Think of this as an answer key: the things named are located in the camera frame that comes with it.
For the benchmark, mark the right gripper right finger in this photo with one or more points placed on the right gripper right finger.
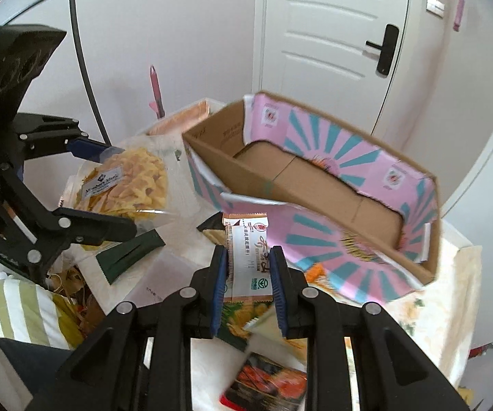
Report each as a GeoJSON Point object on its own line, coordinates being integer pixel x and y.
{"type": "Point", "coordinates": [392, 371]}

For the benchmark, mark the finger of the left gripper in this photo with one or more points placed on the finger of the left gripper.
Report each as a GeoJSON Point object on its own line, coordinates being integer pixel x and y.
{"type": "Point", "coordinates": [93, 229]}
{"type": "Point", "coordinates": [42, 135]}

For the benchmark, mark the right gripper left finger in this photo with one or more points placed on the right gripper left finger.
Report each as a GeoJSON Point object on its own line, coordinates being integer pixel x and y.
{"type": "Point", "coordinates": [139, 358]}

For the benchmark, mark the yellow noodle snack bag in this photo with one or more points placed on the yellow noodle snack bag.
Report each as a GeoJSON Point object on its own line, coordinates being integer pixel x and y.
{"type": "Point", "coordinates": [134, 181]}

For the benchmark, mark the frosted white snack packet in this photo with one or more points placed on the frosted white snack packet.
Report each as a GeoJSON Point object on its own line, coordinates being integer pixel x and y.
{"type": "Point", "coordinates": [166, 274]}

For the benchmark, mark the red black jerky packet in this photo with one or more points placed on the red black jerky packet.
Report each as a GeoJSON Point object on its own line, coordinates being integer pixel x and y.
{"type": "Point", "coordinates": [261, 384]}

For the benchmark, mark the small white candy bar packet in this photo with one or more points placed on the small white candy bar packet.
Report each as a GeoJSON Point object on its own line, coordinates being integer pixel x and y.
{"type": "Point", "coordinates": [248, 261]}

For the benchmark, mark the chiffon cake packet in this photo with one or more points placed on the chiffon cake packet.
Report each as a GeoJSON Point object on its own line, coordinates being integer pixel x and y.
{"type": "Point", "coordinates": [267, 327]}

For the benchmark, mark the floral tablecloth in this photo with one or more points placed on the floral tablecloth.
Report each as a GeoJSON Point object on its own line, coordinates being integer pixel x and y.
{"type": "Point", "coordinates": [347, 225]}

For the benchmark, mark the striped pillow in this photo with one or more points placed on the striped pillow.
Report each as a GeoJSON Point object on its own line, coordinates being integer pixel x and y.
{"type": "Point", "coordinates": [32, 314]}

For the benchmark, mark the black gold snack packet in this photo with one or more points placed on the black gold snack packet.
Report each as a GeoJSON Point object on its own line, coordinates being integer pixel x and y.
{"type": "Point", "coordinates": [214, 229]}

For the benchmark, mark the pink cardboard box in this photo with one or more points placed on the pink cardboard box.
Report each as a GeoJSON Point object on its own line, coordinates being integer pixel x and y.
{"type": "Point", "coordinates": [338, 200]}

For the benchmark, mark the white door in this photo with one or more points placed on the white door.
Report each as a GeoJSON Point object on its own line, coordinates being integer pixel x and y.
{"type": "Point", "coordinates": [314, 52]}

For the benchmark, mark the wall light switch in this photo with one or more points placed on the wall light switch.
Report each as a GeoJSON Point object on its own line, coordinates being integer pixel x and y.
{"type": "Point", "coordinates": [435, 7]}

